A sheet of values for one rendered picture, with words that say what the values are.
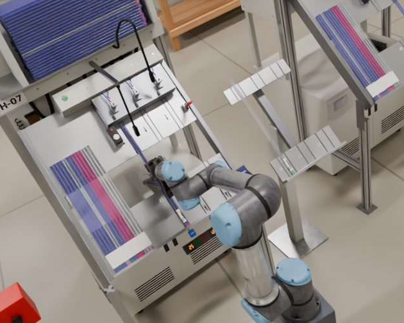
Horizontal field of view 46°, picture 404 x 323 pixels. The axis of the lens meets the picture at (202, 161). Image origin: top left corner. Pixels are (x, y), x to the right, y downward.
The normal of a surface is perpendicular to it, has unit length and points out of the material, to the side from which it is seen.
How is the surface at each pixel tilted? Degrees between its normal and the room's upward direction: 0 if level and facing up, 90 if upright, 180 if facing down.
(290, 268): 7
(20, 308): 90
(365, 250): 0
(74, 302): 0
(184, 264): 90
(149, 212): 44
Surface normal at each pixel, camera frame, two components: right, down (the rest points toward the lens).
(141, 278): 0.53, 0.44
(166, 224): 0.19, -0.24
